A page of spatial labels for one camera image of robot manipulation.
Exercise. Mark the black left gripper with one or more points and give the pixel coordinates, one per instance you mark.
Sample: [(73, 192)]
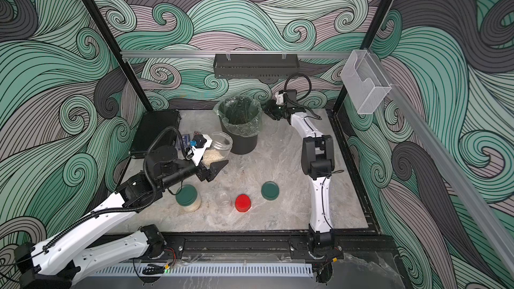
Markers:
[(207, 173)]

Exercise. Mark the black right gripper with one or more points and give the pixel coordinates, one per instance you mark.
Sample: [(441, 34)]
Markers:
[(270, 109)]

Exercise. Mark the green-lidded oatmeal jar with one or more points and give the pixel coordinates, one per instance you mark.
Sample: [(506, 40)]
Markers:
[(219, 150), (188, 198)]

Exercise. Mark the red jar lid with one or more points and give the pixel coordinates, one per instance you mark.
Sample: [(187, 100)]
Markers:
[(243, 203)]

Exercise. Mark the green jar lid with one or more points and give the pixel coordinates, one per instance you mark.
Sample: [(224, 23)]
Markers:
[(270, 191)]

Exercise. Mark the clear oatmeal jar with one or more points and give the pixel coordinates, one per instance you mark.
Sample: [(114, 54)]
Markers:
[(224, 202)]

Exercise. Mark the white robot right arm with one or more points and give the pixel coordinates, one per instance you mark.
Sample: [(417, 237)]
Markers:
[(317, 163)]

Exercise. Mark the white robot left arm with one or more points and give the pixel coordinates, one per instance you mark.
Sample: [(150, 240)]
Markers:
[(66, 258)]

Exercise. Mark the black trash bin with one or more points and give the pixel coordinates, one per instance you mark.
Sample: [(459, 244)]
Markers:
[(241, 145)]

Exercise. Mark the clear plastic bin liner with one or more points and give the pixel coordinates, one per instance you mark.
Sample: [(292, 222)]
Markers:
[(240, 116)]

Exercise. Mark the blue card box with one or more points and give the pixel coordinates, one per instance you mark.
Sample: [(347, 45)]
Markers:
[(184, 142)]

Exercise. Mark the black hard case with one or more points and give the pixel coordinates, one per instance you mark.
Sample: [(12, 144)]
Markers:
[(151, 124)]

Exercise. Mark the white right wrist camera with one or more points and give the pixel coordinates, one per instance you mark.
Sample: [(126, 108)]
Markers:
[(286, 97)]

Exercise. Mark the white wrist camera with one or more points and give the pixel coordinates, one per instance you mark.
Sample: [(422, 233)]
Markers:
[(198, 146), (286, 97)]

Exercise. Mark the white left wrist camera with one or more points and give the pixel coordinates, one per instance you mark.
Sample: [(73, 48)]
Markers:
[(198, 146)]

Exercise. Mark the black wall-mounted tray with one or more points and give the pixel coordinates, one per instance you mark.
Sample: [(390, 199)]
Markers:
[(255, 66)]

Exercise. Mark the clear acrylic wall holder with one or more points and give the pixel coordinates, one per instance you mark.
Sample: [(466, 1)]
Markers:
[(364, 78)]

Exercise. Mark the white slotted cable duct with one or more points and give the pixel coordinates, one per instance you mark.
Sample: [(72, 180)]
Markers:
[(209, 269)]

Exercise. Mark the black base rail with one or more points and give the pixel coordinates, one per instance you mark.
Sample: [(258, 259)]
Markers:
[(299, 245)]

